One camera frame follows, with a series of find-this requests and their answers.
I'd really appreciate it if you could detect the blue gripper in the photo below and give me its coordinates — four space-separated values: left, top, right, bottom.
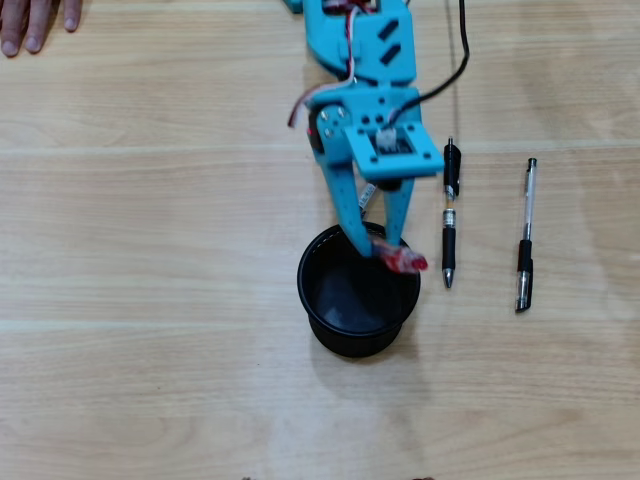
307 85 422 260

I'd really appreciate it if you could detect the grey grip clear pen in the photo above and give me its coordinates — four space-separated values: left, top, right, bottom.
355 182 377 221

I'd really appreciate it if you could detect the red clear pen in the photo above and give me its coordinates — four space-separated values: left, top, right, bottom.
370 237 430 275

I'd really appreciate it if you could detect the thick black retractable pen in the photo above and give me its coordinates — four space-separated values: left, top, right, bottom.
441 137 462 290

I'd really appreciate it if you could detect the black mesh pen holder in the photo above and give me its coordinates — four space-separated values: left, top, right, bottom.
296 222 422 359

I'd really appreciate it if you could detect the slim clear black-capped pen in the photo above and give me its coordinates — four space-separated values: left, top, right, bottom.
514 157 539 315

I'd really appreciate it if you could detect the person's right hand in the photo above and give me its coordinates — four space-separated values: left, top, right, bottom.
0 0 84 57

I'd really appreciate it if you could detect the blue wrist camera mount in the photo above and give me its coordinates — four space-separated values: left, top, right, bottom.
343 122 446 194

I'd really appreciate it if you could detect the black camera cable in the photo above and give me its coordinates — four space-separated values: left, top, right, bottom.
387 0 471 126

